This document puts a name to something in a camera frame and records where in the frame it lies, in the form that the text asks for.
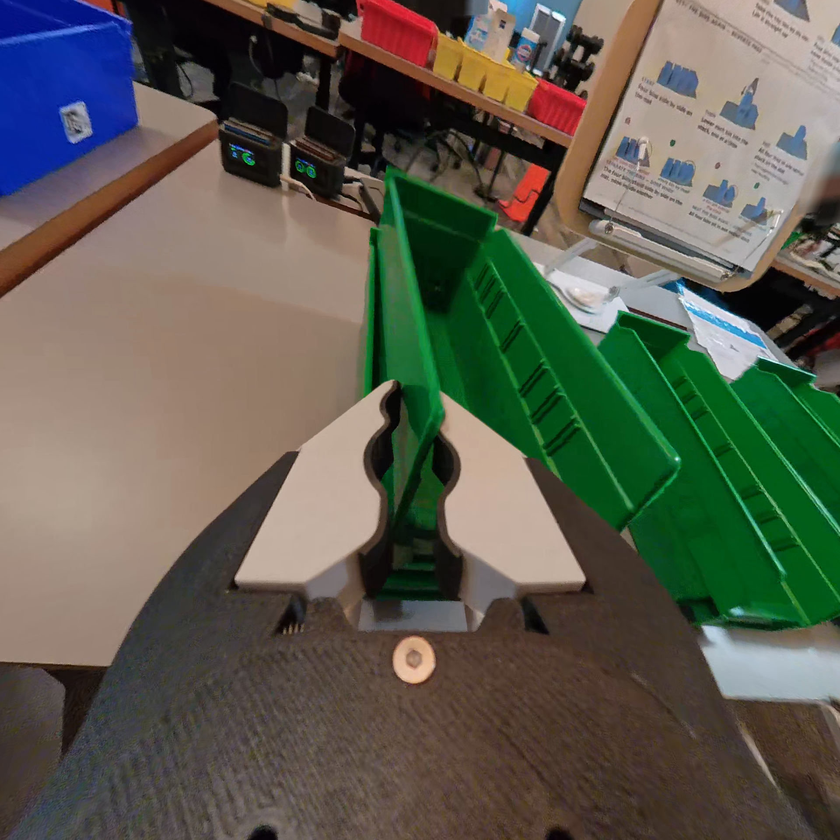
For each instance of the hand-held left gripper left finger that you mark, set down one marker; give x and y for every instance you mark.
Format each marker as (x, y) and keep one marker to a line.
(308, 518)

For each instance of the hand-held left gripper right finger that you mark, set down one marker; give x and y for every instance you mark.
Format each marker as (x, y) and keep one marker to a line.
(512, 525)

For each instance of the brown edged side desk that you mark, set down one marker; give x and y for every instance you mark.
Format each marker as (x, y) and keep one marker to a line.
(131, 170)

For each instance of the blue white paper sheets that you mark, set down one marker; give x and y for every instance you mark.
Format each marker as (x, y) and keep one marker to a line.
(722, 334)

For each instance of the orange plastic object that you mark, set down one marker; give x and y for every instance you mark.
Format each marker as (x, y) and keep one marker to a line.
(530, 193)

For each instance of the black battery charger case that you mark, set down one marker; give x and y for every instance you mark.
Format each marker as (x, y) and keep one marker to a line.
(253, 144)
(321, 161)

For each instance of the wooden board document stand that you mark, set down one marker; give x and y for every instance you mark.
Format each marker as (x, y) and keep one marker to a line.
(590, 131)

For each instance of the red plastic bin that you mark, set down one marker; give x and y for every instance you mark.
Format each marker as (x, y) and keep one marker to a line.
(400, 29)
(556, 108)

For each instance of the small yellow bin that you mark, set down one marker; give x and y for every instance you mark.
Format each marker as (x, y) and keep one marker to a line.
(522, 93)
(476, 71)
(450, 58)
(501, 82)

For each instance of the wooden workbench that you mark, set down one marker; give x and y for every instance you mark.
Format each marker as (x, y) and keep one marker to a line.
(308, 34)
(420, 71)

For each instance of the black dumbbell rack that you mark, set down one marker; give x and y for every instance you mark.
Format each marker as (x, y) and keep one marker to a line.
(579, 56)

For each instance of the blue plastic bin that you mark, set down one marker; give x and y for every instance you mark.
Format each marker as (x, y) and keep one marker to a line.
(65, 79)

